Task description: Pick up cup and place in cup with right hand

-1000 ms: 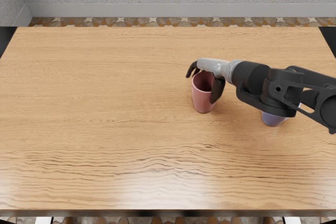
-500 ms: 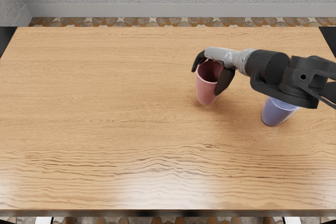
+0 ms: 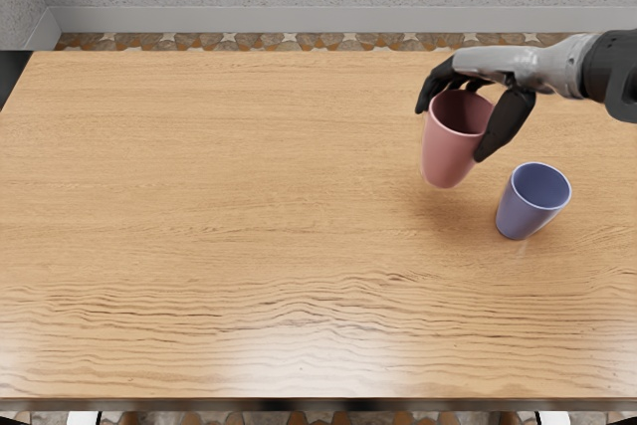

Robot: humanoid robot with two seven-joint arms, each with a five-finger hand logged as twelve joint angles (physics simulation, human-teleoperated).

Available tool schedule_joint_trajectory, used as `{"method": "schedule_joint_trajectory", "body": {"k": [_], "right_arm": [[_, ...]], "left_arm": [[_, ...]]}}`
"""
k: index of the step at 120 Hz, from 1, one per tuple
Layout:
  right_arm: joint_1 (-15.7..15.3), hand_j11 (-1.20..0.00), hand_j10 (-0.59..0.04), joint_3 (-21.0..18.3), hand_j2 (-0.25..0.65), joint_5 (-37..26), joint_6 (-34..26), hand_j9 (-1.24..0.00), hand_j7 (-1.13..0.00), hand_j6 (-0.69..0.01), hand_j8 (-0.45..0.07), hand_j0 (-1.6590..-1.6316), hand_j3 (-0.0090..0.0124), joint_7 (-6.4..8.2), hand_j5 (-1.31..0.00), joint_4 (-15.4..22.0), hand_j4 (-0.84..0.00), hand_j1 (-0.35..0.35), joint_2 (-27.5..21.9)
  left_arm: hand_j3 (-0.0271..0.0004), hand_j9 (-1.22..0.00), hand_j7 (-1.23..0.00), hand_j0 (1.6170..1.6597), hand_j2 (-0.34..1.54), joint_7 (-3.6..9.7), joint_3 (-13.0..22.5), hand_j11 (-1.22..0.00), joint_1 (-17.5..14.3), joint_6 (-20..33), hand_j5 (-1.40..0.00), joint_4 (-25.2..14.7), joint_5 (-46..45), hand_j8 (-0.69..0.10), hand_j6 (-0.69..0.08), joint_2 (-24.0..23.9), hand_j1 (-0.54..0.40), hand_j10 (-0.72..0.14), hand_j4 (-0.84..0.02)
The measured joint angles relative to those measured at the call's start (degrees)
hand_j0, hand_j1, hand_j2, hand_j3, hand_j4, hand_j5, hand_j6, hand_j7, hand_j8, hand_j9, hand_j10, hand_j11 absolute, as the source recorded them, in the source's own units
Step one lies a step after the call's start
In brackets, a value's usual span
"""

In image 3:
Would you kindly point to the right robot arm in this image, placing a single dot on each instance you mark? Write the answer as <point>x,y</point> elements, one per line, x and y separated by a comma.
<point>614,74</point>

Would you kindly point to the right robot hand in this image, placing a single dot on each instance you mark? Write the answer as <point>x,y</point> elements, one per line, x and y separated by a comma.
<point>512,64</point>

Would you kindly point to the lavender blue cup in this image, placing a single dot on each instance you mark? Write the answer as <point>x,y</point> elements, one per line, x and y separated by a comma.
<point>527,206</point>

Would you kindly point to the pink cup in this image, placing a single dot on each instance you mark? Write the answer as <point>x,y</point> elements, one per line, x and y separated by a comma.
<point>448,148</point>

